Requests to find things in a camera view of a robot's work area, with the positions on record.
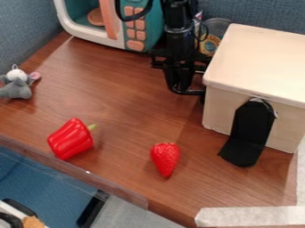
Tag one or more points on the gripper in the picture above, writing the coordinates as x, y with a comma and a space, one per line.
179, 44

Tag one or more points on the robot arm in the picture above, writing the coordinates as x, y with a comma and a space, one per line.
175, 12

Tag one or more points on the drawer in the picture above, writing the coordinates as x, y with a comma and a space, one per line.
246, 133

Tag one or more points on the clear plastic cup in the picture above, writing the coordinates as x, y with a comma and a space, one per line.
212, 38

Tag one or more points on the toy microwave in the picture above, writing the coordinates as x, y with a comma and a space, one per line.
137, 28

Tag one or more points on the red toy strawberry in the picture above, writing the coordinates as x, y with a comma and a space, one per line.
165, 157

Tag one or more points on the cabinet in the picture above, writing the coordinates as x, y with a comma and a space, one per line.
258, 59

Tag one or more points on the red toy pepper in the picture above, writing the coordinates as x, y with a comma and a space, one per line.
70, 139

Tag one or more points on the grey plush mouse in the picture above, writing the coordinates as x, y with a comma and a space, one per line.
16, 84

